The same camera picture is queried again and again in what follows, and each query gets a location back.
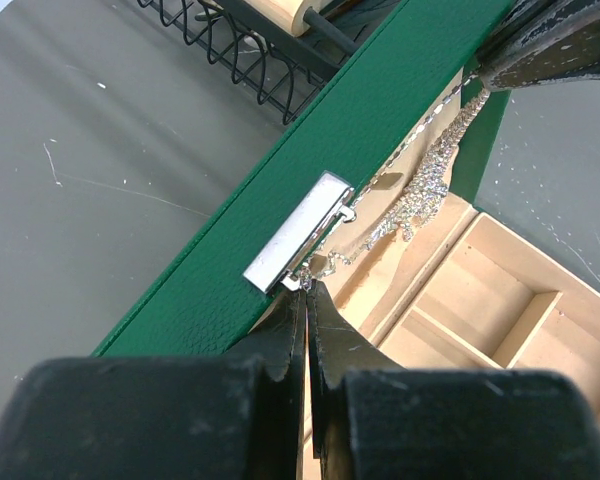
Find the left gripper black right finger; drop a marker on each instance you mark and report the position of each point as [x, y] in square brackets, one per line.
[375, 419]

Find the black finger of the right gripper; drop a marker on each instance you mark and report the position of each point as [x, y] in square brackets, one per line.
[540, 43]

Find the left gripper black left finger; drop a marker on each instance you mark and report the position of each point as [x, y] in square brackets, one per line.
[237, 415]

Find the green jewelry box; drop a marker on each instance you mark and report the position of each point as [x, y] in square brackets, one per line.
[492, 301]

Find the black wire dish rack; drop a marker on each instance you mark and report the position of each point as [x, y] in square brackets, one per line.
[284, 72]

